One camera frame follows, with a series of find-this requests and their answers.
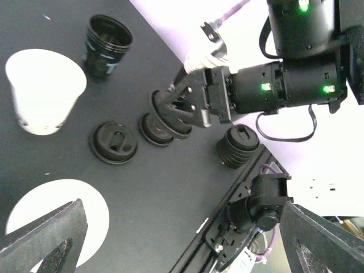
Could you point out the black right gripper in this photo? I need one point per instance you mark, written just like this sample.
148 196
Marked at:
209 95

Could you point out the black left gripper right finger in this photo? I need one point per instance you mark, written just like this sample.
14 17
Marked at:
314 244

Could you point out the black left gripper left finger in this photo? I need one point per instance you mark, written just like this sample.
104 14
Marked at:
54 240

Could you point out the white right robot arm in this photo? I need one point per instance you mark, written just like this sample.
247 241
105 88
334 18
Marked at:
315 52

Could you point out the loose black cup lid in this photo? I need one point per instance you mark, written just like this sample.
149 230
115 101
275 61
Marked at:
113 143

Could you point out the black paper cup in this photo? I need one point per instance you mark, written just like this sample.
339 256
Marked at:
107 41

